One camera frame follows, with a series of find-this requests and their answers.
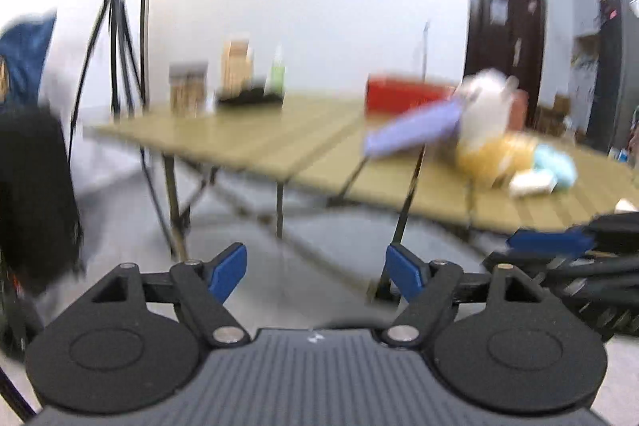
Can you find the white soft bundle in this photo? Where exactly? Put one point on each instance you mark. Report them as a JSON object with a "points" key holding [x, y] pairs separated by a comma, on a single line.
{"points": [[486, 106]]}

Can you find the small white packet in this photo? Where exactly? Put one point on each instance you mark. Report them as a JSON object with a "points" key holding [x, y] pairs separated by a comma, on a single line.
{"points": [[531, 184]]}

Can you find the yellow soft bundle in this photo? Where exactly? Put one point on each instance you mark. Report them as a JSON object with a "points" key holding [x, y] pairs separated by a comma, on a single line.
{"points": [[491, 159]]}

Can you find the blue cloth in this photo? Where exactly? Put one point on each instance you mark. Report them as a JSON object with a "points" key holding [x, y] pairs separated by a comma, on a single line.
{"points": [[27, 56]]}

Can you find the white paper notice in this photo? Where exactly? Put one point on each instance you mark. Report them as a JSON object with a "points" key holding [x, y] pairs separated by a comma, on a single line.
{"points": [[498, 11]]}

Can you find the dark grey refrigerator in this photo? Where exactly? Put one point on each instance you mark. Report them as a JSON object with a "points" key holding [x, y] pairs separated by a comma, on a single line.
{"points": [[616, 71]]}

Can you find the green spray bottle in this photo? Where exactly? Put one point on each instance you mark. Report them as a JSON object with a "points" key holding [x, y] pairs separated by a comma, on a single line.
{"points": [[277, 74]]}

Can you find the white mop stick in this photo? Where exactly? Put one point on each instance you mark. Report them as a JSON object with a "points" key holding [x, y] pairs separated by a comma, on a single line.
{"points": [[426, 51]]}

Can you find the red cardboard box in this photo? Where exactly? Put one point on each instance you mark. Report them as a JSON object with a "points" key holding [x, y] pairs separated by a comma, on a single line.
{"points": [[404, 94]]}

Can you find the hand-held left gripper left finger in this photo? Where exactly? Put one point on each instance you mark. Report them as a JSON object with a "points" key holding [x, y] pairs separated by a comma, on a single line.
{"points": [[229, 270]]}

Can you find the black cloth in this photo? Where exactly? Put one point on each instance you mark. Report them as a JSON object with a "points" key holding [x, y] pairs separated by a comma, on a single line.
{"points": [[249, 96]]}

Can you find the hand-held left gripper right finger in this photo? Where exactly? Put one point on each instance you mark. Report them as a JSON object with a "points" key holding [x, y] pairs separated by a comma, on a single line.
{"points": [[403, 271]]}

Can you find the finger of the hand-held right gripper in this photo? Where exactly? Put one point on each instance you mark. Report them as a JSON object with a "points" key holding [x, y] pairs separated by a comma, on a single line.
{"points": [[519, 262], [549, 242]]}

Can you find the purple flat pouch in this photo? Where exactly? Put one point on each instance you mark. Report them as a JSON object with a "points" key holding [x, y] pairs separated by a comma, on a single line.
{"points": [[409, 131]]}

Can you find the brown cardboard box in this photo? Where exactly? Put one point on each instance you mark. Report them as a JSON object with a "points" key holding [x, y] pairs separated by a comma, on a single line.
{"points": [[554, 114]]}

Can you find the clear jar with black lid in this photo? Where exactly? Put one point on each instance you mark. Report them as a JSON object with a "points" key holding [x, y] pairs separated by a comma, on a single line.
{"points": [[188, 89]]}

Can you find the dark cloth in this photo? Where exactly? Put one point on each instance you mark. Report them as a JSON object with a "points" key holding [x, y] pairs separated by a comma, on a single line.
{"points": [[35, 196]]}

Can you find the light blue soft item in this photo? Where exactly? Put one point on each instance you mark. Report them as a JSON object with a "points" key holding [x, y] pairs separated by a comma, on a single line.
{"points": [[556, 164]]}

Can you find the tan folding table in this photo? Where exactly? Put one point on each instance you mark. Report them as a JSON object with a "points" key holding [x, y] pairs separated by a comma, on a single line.
{"points": [[279, 131]]}

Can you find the brown paper bag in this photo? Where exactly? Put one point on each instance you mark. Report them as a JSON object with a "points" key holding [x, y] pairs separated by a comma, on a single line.
{"points": [[237, 64]]}

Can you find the dark brown door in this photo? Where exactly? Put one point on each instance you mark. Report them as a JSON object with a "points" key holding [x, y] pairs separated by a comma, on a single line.
{"points": [[499, 66]]}

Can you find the black camera tripod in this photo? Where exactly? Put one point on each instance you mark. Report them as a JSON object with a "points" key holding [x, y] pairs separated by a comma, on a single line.
{"points": [[117, 21]]}

